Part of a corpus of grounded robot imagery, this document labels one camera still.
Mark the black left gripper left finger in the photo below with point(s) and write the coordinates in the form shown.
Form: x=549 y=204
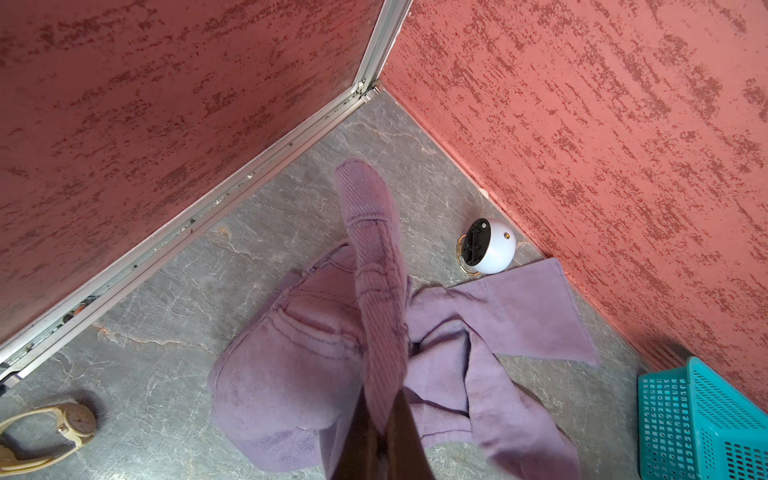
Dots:
x=360 y=457

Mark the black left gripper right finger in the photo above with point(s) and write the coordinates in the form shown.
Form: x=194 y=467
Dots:
x=405 y=456

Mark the purple trousers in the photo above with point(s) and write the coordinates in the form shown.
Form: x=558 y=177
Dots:
x=285 y=390

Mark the white computer mouse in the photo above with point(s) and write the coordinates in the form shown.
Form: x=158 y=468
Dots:
x=488 y=247

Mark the teal plastic mesh basket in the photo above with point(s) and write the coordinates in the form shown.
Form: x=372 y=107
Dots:
x=693 y=424

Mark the aluminium corner post left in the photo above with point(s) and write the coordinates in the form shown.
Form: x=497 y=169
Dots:
x=386 y=30

